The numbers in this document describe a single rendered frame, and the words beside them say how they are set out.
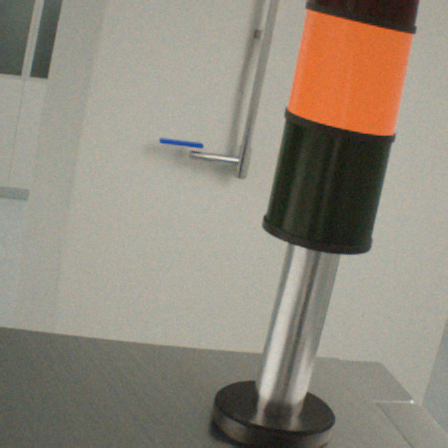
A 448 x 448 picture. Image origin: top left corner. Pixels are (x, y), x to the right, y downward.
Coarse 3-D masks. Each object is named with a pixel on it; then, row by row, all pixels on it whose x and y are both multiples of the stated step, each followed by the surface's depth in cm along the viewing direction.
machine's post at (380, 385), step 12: (360, 372) 58; (372, 372) 58; (384, 372) 58; (360, 384) 56; (372, 384) 56; (384, 384) 56; (396, 384) 57; (372, 396) 54; (384, 396) 55; (396, 396) 55; (408, 396) 55
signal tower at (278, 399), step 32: (320, 128) 43; (288, 256) 46; (320, 256) 45; (288, 288) 46; (320, 288) 46; (288, 320) 46; (320, 320) 46; (288, 352) 46; (256, 384) 48; (288, 384) 47; (224, 416) 47; (256, 416) 47; (288, 416) 47; (320, 416) 48
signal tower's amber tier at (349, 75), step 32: (320, 32) 42; (352, 32) 41; (384, 32) 41; (320, 64) 42; (352, 64) 42; (384, 64) 42; (320, 96) 42; (352, 96) 42; (384, 96) 42; (352, 128) 42; (384, 128) 43
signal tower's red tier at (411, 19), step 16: (320, 0) 42; (336, 0) 41; (352, 0) 41; (368, 0) 41; (384, 0) 41; (400, 0) 41; (416, 0) 42; (384, 16) 41; (400, 16) 42; (416, 16) 43
